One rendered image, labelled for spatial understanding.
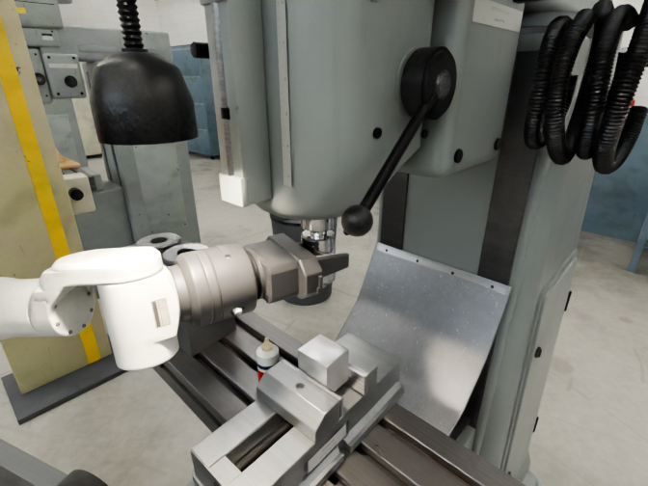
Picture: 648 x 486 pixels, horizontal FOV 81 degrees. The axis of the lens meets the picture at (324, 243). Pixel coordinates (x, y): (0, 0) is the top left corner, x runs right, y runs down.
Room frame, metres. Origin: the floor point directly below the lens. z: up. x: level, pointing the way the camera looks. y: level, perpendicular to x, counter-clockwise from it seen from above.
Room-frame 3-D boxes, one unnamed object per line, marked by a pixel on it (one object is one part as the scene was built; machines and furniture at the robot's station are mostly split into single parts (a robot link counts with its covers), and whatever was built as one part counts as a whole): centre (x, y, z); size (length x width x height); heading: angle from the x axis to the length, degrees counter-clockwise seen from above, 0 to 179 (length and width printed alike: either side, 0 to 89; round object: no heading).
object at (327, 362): (0.47, 0.00, 1.05); 0.06 x 0.05 x 0.06; 49
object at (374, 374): (0.45, 0.02, 0.99); 0.35 x 0.15 x 0.11; 139
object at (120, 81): (0.31, 0.14, 1.45); 0.07 x 0.07 x 0.06
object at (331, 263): (0.45, -0.01, 1.23); 0.06 x 0.02 x 0.03; 123
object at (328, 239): (0.48, 0.01, 1.26); 0.05 x 0.05 x 0.01
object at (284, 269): (0.43, 0.08, 1.23); 0.13 x 0.12 x 0.10; 33
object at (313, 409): (0.43, 0.04, 1.02); 0.12 x 0.06 x 0.04; 49
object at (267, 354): (0.54, 0.10, 0.99); 0.04 x 0.04 x 0.11
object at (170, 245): (0.73, 0.32, 1.03); 0.22 x 0.12 x 0.20; 53
